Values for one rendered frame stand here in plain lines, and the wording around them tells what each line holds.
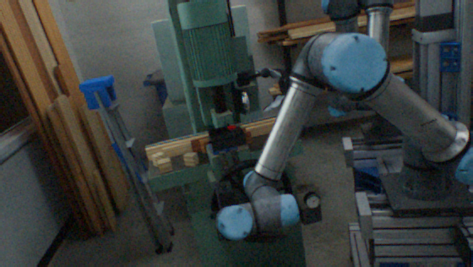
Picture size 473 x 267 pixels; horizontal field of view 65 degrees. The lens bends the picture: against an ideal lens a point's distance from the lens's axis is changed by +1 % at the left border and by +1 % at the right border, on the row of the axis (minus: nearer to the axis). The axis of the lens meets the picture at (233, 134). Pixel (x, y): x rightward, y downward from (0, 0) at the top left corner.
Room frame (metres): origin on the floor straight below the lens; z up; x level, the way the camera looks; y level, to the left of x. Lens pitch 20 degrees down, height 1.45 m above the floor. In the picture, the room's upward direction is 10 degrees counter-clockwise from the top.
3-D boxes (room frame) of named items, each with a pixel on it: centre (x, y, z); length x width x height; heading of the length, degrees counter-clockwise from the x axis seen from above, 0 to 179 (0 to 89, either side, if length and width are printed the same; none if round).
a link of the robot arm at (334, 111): (1.31, -0.43, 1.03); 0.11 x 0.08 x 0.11; 54
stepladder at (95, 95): (2.13, 0.67, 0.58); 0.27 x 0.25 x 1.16; 91
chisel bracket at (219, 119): (1.45, 0.03, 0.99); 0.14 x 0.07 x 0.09; 9
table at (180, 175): (1.32, 0.05, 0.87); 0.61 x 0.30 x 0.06; 99
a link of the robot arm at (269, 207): (0.78, -0.06, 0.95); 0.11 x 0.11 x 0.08; 8
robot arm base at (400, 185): (0.96, -0.54, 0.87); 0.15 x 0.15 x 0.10
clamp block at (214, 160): (1.23, 0.03, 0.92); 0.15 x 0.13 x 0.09; 99
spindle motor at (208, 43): (1.43, 0.03, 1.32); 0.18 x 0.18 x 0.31
